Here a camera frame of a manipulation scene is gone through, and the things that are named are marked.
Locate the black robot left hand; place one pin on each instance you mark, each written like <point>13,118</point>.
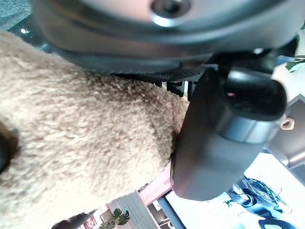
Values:
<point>214,148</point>

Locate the beige fluffy cloth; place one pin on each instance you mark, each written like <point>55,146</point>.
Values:
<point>78,133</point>

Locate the pink sign board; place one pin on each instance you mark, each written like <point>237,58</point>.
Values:
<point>158,184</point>

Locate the white poster with blue graphic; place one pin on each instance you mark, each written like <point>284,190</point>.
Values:
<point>264,195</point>

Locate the small beige round knob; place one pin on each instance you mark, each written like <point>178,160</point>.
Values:
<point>287,124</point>

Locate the grey metal cabinet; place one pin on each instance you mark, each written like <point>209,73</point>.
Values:
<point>296,143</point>

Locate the green monstera plant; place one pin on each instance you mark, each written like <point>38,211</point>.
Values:
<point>118,217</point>

